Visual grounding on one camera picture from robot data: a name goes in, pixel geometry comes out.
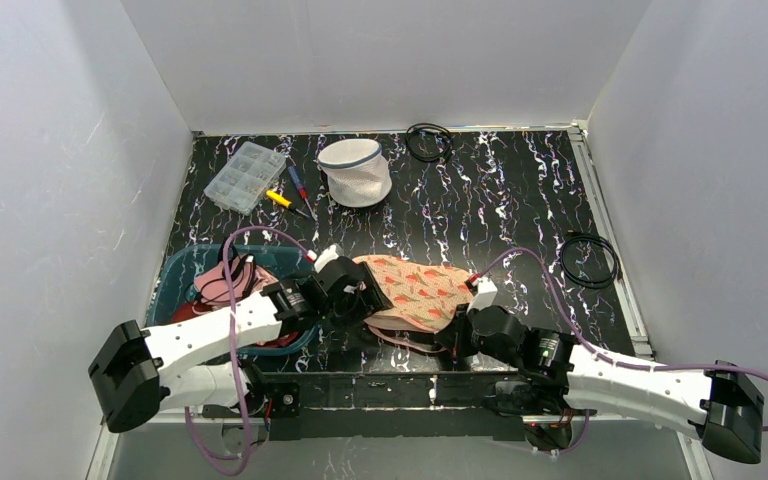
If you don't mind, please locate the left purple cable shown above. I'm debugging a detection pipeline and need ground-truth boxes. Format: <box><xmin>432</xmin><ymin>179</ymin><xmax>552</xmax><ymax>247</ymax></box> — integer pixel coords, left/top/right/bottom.
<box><xmin>183</xmin><ymin>226</ymin><xmax>319</xmax><ymax>478</ymax></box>

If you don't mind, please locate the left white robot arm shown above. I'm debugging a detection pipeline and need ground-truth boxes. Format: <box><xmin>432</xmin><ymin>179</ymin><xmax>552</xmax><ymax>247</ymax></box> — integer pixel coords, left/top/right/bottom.
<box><xmin>88</xmin><ymin>256</ymin><xmax>393</xmax><ymax>433</ymax></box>

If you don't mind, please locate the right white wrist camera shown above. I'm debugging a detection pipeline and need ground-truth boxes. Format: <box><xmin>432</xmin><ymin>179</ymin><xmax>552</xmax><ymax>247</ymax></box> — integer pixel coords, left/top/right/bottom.
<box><xmin>468</xmin><ymin>277</ymin><xmax>498</xmax><ymax>311</ymax></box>

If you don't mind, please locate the teal plastic bin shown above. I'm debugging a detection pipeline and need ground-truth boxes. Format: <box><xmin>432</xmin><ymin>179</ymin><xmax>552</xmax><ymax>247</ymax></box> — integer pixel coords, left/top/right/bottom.
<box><xmin>145</xmin><ymin>244</ymin><xmax>319</xmax><ymax>357</ymax></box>

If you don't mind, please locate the clear plastic screw organizer box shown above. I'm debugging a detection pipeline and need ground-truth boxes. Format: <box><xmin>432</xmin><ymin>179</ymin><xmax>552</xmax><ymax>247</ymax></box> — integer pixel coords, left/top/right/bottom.
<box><xmin>204</xmin><ymin>141</ymin><xmax>287</xmax><ymax>215</ymax></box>

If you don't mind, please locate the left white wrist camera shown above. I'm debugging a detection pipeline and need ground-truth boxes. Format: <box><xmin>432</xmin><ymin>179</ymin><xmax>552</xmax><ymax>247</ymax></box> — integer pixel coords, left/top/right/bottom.
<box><xmin>314</xmin><ymin>244</ymin><xmax>344</xmax><ymax>273</ymax></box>

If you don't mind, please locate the strawberry print mesh laundry bag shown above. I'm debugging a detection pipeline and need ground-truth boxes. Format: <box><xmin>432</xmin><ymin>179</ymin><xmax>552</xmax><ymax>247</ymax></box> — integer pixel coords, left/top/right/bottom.
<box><xmin>354</xmin><ymin>255</ymin><xmax>473</xmax><ymax>355</ymax></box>

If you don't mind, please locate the blue red handled screwdriver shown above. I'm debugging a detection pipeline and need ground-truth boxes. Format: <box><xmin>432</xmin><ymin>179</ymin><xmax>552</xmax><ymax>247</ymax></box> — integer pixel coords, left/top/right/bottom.
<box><xmin>287</xmin><ymin>164</ymin><xmax>316</xmax><ymax>220</ymax></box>

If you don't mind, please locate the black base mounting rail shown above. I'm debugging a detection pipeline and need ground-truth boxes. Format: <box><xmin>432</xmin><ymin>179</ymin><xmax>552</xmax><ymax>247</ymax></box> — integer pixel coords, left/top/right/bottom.
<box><xmin>201</xmin><ymin>370</ymin><xmax>597</xmax><ymax>444</ymax></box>

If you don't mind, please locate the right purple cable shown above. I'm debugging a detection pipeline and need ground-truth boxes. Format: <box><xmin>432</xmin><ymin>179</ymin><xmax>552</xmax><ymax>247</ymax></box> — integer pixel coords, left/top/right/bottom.
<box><xmin>466</xmin><ymin>247</ymin><xmax>768</xmax><ymax>458</ymax></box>

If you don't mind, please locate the black cable coil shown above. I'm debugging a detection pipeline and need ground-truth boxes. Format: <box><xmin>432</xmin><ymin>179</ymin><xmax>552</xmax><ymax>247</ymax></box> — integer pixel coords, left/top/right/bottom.
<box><xmin>404</xmin><ymin>123</ymin><xmax>455</xmax><ymax>164</ymax></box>
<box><xmin>560</xmin><ymin>231</ymin><xmax>621</xmax><ymax>290</ymax></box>

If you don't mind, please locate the yellow handled screwdriver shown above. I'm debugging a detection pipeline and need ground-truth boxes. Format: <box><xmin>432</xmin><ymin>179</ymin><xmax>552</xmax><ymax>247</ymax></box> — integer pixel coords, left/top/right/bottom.
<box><xmin>266</xmin><ymin>190</ymin><xmax>311</xmax><ymax>219</ymax></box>

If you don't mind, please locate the purple cable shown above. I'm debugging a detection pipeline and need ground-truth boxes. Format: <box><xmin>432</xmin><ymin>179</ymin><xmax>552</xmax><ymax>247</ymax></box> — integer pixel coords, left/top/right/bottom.
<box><xmin>466</xmin><ymin>247</ymin><xmax>768</xmax><ymax>458</ymax></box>
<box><xmin>183</xmin><ymin>226</ymin><xmax>319</xmax><ymax>478</ymax></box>

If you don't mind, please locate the aluminium frame rail right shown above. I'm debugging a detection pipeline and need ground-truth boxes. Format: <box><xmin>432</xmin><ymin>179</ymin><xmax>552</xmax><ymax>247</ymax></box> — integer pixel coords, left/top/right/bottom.
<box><xmin>567</xmin><ymin>119</ymin><xmax>652</xmax><ymax>357</ymax></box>

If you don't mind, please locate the black cable coil at back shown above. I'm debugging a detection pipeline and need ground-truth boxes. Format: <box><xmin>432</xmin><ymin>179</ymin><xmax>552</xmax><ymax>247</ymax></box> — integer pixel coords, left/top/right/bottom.
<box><xmin>404</xmin><ymin>123</ymin><xmax>455</xmax><ymax>164</ymax></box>

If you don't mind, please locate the black cable coil at right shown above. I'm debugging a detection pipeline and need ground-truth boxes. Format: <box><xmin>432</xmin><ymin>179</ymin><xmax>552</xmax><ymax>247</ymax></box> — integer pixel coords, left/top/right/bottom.
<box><xmin>560</xmin><ymin>231</ymin><xmax>621</xmax><ymax>290</ymax></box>

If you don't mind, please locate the white mesh laundry basket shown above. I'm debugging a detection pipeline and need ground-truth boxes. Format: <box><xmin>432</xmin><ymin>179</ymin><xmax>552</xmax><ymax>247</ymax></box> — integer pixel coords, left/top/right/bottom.
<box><xmin>317</xmin><ymin>138</ymin><xmax>392</xmax><ymax>208</ymax></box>

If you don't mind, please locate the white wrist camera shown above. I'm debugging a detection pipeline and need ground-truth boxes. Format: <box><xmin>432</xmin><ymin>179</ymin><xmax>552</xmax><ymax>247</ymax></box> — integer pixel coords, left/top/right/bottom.
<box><xmin>314</xmin><ymin>244</ymin><xmax>344</xmax><ymax>273</ymax></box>
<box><xmin>468</xmin><ymin>277</ymin><xmax>498</xmax><ymax>311</ymax></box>

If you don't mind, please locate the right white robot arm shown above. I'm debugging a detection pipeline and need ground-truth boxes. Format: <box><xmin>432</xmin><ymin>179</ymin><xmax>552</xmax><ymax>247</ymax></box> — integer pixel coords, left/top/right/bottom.
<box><xmin>435</xmin><ymin>305</ymin><xmax>765</xmax><ymax>464</ymax></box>

